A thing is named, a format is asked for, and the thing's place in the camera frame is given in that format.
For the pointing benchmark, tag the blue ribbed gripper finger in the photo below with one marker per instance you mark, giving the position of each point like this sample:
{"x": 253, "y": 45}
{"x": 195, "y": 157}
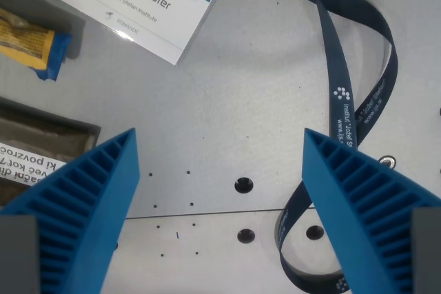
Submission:
{"x": 86, "y": 211}
{"x": 365, "y": 211}

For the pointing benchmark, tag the yellow and blue bag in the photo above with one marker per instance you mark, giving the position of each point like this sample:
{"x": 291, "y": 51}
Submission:
{"x": 24, "y": 41}

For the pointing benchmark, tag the silver table screw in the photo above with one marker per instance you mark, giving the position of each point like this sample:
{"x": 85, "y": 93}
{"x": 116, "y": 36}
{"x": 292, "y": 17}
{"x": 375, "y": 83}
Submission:
{"x": 389, "y": 160}

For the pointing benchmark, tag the brown packet with white label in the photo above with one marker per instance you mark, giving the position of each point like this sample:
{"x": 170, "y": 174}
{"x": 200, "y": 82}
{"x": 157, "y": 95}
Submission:
{"x": 41, "y": 139}

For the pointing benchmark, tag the white name badge holder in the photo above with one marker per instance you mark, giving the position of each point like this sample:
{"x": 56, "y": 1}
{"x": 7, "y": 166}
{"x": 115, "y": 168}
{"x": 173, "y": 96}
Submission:
{"x": 138, "y": 11}

